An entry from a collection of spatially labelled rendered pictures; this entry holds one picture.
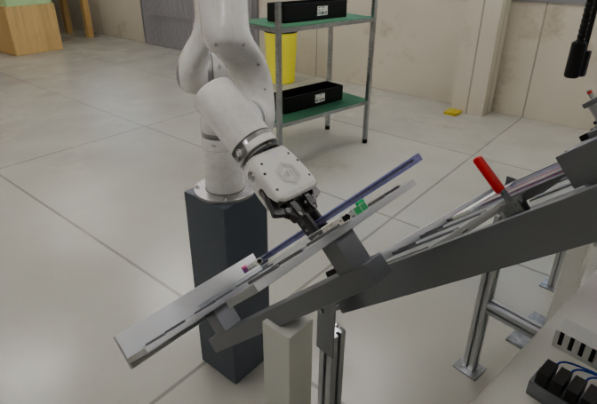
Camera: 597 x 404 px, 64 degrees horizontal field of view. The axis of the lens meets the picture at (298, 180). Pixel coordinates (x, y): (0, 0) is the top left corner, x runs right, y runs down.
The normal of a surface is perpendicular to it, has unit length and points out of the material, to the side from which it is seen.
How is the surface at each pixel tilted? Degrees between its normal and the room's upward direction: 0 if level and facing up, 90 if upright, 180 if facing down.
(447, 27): 90
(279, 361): 90
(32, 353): 0
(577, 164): 90
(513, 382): 0
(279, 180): 36
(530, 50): 90
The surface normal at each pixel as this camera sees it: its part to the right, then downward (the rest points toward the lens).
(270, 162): 0.39, -0.57
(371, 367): 0.00, -0.90
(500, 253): -0.75, 0.29
